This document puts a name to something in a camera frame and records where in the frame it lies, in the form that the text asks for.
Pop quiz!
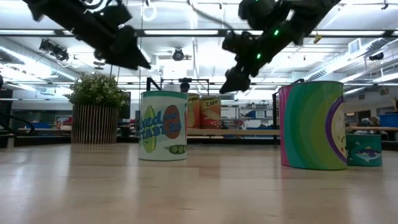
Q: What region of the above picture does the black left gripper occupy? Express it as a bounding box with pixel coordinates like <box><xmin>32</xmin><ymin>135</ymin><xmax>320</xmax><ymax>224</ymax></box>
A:
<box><xmin>92</xmin><ymin>25</ymin><xmax>152</xmax><ymax>71</ymax></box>

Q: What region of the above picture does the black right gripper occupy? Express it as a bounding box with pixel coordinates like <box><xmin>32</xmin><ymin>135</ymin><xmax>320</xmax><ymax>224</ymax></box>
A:
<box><xmin>219</xmin><ymin>39</ymin><xmax>272</xmax><ymax>95</ymax></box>

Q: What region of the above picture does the corn label can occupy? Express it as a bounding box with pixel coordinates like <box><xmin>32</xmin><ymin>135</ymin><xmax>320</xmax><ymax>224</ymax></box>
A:
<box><xmin>199</xmin><ymin>95</ymin><xmax>222</xmax><ymax>130</ymax></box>

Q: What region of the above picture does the pineapple label can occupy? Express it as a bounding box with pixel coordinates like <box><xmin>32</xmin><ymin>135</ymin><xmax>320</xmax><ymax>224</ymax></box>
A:
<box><xmin>186</xmin><ymin>92</ymin><xmax>201</xmax><ymax>129</ymax></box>

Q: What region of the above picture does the mixed vegetables label can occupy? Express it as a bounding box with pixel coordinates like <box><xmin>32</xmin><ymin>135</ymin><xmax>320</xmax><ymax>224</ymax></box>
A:
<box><xmin>138</xmin><ymin>90</ymin><xmax>189</xmax><ymax>162</ymax></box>

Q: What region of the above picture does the green pink rainbow can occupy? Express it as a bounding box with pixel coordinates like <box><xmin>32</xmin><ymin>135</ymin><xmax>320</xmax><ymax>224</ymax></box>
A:
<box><xmin>278</xmin><ymin>80</ymin><xmax>348</xmax><ymax>171</ymax></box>

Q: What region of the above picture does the short teal tuna can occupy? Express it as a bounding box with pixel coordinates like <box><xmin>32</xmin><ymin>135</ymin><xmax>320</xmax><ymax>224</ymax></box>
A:
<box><xmin>345</xmin><ymin>133</ymin><xmax>383</xmax><ymax>167</ymax></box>

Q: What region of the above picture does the green plant in striped pot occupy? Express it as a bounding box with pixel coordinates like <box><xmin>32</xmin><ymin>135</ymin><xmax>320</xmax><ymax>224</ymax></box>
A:
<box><xmin>63</xmin><ymin>73</ymin><xmax>130</xmax><ymax>145</ymax></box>

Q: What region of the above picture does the blue storage bin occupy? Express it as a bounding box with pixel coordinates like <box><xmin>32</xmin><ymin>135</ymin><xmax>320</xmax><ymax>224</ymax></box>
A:
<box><xmin>379</xmin><ymin>113</ymin><xmax>398</xmax><ymax>128</ymax></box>

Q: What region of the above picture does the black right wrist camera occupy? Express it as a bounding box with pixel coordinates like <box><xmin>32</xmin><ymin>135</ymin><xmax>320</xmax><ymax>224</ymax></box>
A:
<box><xmin>221</xmin><ymin>30</ymin><xmax>248</xmax><ymax>54</ymax></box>

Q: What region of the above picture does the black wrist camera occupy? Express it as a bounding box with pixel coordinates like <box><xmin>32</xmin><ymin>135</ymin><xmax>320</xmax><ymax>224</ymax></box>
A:
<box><xmin>101</xmin><ymin>2</ymin><xmax>133</xmax><ymax>30</ymax></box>
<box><xmin>221</xmin><ymin>30</ymin><xmax>248</xmax><ymax>54</ymax></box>

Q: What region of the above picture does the white hanging cable loop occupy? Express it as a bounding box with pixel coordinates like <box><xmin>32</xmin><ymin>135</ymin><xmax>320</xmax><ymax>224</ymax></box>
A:
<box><xmin>141</xmin><ymin>2</ymin><xmax>158</xmax><ymax>22</ymax></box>

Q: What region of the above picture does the round black overhead camera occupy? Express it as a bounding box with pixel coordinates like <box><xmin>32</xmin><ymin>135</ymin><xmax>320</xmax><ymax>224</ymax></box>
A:
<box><xmin>172</xmin><ymin>48</ymin><xmax>186</xmax><ymax>62</ymax></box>

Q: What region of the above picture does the wooden shelf black metal frame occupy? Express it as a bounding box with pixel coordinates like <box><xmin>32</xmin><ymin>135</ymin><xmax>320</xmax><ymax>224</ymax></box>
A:
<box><xmin>146</xmin><ymin>77</ymin><xmax>307</xmax><ymax>146</ymax></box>

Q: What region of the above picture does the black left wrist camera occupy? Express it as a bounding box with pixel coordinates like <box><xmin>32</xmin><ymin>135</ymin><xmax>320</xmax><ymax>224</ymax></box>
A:
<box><xmin>101</xmin><ymin>2</ymin><xmax>133</xmax><ymax>30</ymax></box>

